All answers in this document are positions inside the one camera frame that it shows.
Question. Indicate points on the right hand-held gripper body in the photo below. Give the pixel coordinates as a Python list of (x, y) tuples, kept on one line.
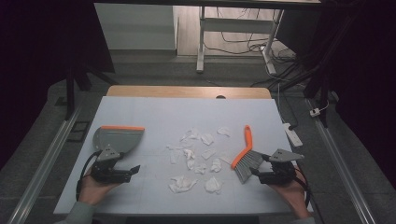
[(281, 155)]

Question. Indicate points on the white cabinet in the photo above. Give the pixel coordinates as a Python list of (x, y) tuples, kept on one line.
[(134, 28)]

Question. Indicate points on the white power strip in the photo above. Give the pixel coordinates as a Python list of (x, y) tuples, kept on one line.
[(292, 135)]

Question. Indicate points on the person's right hand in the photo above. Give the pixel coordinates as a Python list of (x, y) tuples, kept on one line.
[(294, 194)]

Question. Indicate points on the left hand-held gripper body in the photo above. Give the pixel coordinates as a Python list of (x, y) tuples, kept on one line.
[(107, 153)]

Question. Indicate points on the white tabletop board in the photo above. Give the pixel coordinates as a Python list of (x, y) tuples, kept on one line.
[(155, 112)]

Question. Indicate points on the person's left hand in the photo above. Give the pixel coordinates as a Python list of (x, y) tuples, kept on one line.
[(93, 191)]

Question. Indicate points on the pile of white paper scraps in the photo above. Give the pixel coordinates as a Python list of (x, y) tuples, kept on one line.
[(182, 184)]

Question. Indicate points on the black floor frame plate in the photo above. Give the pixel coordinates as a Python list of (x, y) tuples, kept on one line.
[(72, 139)]

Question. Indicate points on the grey dustpan with orange edge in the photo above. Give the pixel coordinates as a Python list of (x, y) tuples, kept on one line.
[(123, 138)]

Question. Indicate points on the orange brush with grey bristles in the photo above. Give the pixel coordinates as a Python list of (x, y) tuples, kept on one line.
[(248, 140)]

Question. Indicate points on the aluminium rail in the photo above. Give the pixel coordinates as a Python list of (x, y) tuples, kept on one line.
[(342, 168), (43, 168)]

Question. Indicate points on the white desk frame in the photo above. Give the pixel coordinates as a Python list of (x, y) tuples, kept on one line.
[(236, 25)]

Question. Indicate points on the small white adapter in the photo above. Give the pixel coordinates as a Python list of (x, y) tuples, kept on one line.
[(315, 112)]

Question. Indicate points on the black metal stand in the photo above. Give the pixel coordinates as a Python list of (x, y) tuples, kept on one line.
[(70, 93), (314, 87)]

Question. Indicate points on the small black floor plate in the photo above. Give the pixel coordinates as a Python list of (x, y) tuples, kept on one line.
[(60, 101)]

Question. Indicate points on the dark curtain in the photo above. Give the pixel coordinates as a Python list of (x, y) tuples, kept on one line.
[(31, 62), (373, 77)]

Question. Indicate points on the wooden table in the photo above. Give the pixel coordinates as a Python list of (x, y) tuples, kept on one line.
[(171, 91)]

